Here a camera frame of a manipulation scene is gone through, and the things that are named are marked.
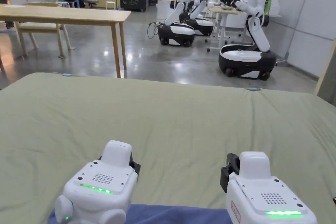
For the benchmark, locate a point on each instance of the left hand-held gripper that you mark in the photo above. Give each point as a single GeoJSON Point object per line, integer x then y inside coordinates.
{"type": "Point", "coordinates": [99, 182]}

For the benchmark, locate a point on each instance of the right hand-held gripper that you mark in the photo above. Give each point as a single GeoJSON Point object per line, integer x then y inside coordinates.
{"type": "Point", "coordinates": [262, 192]}

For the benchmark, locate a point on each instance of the blue garment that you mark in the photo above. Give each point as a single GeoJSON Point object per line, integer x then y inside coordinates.
{"type": "Point", "coordinates": [170, 214]}

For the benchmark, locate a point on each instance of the bed with pale green sheet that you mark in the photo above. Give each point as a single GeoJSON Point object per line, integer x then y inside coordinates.
{"type": "Point", "coordinates": [168, 119]}

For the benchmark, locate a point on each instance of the light blue sheet clip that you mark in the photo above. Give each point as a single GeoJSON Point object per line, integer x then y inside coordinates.
{"type": "Point", "coordinates": [253, 89]}
{"type": "Point", "coordinates": [66, 75]}

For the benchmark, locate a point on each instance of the white and black wheeled robot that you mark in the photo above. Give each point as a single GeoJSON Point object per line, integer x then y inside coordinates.
{"type": "Point", "coordinates": [203, 26]}
{"type": "Point", "coordinates": [246, 58]}
{"type": "Point", "coordinates": [178, 33]}

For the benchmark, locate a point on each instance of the white-legged desk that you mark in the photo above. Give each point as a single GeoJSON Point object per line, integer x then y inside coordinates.
{"type": "Point", "coordinates": [223, 24]}

